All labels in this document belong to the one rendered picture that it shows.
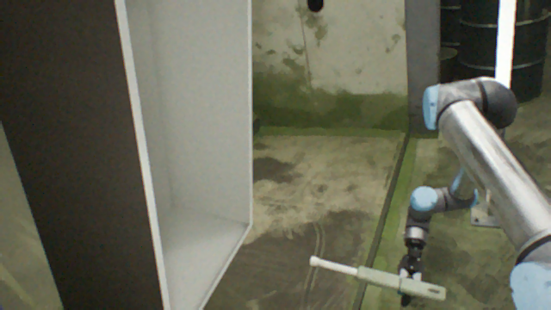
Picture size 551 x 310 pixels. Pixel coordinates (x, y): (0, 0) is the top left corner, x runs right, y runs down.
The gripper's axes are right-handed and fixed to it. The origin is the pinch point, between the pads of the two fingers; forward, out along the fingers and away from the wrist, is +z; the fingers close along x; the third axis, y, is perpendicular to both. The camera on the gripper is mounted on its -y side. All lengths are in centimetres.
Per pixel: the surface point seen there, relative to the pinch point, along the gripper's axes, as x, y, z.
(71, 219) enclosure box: 83, -76, 29
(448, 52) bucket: -11, 106, -239
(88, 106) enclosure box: 71, -104, 15
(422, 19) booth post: 13, 17, -167
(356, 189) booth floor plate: 31, 60, -71
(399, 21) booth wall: 26, 20, -167
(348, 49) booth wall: 55, 40, -159
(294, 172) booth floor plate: 73, 74, -82
